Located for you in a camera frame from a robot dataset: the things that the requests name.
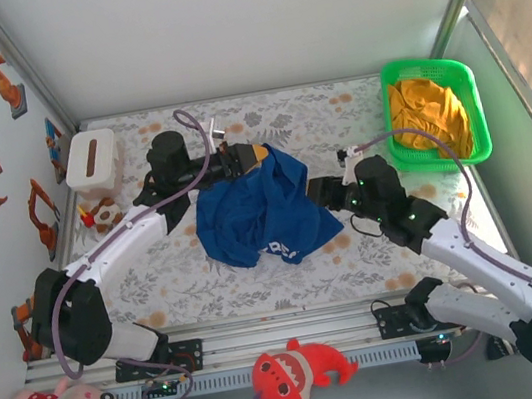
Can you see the yellow cloth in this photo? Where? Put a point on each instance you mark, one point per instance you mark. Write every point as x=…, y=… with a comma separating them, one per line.
x=430, y=118

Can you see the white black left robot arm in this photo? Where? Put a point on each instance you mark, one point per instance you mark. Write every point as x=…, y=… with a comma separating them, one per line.
x=121, y=242

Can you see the blue t-shirt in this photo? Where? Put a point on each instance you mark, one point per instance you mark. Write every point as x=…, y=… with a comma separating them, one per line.
x=249, y=222

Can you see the aluminium rail frame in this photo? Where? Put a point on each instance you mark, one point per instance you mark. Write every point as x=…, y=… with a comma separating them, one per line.
x=287, y=333

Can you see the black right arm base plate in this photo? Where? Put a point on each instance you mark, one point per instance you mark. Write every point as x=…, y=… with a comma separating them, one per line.
x=391, y=326

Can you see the floral tablecloth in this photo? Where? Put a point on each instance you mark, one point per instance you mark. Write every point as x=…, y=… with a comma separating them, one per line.
x=260, y=291

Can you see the small circuit board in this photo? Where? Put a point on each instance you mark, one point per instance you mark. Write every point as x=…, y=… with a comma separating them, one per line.
x=440, y=338
x=162, y=389

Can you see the brown white plush dog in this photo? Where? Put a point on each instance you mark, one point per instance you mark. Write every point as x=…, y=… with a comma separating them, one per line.
x=107, y=214

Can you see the red shark plush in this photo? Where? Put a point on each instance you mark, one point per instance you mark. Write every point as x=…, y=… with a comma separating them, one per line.
x=284, y=379

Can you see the red yellow fries toy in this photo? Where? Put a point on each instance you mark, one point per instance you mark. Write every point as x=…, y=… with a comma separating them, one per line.
x=87, y=217

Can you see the blue orange machine wall sticker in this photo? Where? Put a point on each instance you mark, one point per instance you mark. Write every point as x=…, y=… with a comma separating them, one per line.
x=54, y=142

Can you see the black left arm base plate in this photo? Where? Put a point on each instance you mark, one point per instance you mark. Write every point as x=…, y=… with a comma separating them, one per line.
x=194, y=355

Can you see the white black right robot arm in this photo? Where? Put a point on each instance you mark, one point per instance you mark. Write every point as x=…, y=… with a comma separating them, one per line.
x=463, y=259

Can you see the white tissue box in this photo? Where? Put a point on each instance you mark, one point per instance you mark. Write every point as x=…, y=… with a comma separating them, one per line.
x=107, y=154

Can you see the green plastic basket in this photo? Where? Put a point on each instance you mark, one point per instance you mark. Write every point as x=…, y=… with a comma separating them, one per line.
x=427, y=66

